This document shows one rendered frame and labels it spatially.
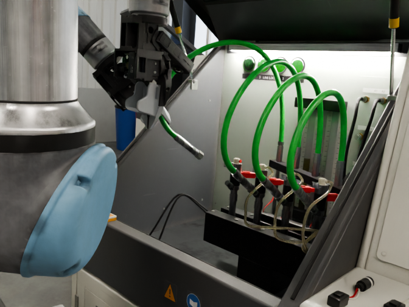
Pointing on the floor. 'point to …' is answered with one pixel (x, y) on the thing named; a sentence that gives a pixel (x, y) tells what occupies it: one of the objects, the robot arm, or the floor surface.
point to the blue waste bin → (125, 127)
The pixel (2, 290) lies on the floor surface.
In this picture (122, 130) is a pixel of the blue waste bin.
